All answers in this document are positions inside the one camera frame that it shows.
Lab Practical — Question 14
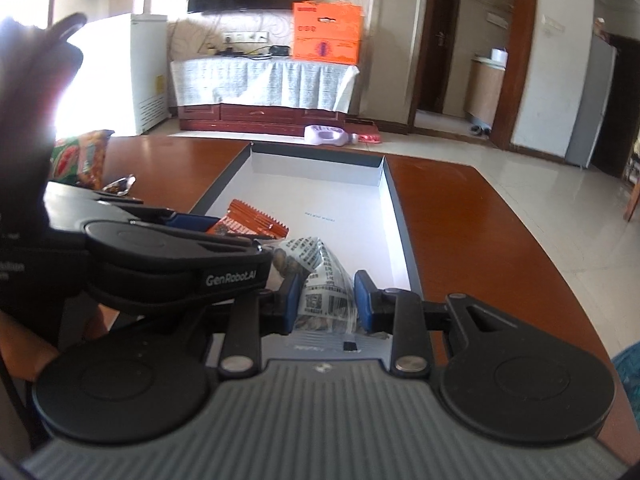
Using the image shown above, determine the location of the clear printed snack packet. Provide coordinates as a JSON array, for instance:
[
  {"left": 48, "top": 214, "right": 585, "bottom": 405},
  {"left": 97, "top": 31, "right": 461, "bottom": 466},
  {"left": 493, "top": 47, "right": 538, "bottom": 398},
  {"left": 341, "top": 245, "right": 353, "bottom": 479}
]
[{"left": 269, "top": 236, "right": 358, "bottom": 335}]

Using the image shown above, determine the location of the brown foil candy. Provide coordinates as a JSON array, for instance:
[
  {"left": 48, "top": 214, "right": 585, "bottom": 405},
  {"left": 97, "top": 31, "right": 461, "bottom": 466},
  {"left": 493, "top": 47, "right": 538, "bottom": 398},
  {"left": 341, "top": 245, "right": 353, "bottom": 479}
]
[{"left": 102, "top": 174, "right": 137, "bottom": 196}]

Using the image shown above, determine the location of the orange square snack packet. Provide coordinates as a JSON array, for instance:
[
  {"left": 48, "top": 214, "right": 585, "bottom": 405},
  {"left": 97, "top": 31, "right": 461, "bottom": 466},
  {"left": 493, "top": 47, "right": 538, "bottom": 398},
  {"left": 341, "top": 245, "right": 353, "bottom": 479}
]
[{"left": 207, "top": 200, "right": 288, "bottom": 240}]

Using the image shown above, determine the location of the green shrimp chips bag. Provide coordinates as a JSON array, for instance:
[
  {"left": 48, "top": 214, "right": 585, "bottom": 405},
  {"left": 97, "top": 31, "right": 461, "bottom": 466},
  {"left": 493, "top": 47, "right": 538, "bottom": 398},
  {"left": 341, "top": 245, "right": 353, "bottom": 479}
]
[{"left": 49, "top": 130, "right": 114, "bottom": 191}]

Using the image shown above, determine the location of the person's left hand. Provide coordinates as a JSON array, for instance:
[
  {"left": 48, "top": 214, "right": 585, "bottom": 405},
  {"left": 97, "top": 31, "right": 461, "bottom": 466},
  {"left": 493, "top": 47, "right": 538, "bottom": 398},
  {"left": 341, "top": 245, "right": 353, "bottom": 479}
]
[{"left": 1, "top": 13, "right": 87, "bottom": 238}]

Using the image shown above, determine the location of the grey shallow cardboard box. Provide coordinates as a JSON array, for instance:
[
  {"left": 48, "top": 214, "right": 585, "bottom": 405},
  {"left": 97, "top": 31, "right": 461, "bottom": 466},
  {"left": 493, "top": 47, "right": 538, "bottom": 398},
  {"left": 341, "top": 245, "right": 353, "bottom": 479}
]
[{"left": 188, "top": 141, "right": 424, "bottom": 356}]

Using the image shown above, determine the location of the purple detergent bottle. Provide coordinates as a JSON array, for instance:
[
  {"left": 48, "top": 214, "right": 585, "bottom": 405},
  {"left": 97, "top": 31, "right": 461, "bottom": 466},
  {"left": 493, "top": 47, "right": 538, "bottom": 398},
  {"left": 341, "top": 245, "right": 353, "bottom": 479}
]
[{"left": 304, "top": 125, "right": 358, "bottom": 148}]

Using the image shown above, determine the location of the white chest freezer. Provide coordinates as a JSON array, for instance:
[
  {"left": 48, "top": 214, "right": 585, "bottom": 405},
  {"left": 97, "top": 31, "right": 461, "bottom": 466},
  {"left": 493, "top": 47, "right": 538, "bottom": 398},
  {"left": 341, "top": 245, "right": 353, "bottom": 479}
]
[{"left": 54, "top": 13, "right": 168, "bottom": 139}]

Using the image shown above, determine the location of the red wooden tv cabinet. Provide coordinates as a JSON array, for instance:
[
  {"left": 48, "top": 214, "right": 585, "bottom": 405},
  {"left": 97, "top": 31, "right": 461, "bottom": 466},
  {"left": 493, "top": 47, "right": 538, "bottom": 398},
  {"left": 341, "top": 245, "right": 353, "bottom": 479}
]
[{"left": 177, "top": 104, "right": 378, "bottom": 136}]

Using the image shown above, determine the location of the white patterned cabinet cloth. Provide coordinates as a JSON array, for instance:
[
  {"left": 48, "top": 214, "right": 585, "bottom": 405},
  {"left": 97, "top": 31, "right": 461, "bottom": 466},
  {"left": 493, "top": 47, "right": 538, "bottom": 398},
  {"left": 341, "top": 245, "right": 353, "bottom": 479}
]
[{"left": 170, "top": 56, "right": 359, "bottom": 113}]

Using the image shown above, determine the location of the pair of slippers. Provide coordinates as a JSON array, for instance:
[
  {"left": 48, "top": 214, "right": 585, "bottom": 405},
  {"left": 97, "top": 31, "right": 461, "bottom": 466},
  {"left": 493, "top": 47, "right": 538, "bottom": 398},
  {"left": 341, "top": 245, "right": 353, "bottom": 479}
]
[{"left": 471, "top": 124, "right": 491, "bottom": 136}]

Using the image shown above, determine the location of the black router box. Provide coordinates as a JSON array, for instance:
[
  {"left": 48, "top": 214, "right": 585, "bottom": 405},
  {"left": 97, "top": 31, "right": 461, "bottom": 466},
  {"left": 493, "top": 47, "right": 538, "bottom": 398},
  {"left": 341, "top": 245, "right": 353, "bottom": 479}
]
[{"left": 268, "top": 44, "right": 291, "bottom": 58}]

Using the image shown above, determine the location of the wooden kitchen cabinet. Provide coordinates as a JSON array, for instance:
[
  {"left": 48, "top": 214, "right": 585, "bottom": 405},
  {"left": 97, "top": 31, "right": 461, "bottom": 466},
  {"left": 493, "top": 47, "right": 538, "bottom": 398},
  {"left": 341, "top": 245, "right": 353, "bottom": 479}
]
[{"left": 463, "top": 58, "right": 506, "bottom": 129}]

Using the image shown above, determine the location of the orange gift box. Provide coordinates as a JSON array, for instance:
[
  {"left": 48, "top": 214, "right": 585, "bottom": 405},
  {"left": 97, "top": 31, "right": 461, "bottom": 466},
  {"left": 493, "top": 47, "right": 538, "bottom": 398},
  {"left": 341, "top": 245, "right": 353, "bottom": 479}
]
[{"left": 292, "top": 1, "right": 363, "bottom": 65}]

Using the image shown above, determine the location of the silver refrigerator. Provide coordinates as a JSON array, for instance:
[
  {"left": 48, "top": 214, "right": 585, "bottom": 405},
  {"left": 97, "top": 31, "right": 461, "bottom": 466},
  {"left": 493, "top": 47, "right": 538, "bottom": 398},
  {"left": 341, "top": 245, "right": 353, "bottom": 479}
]
[{"left": 565, "top": 36, "right": 617, "bottom": 168}]

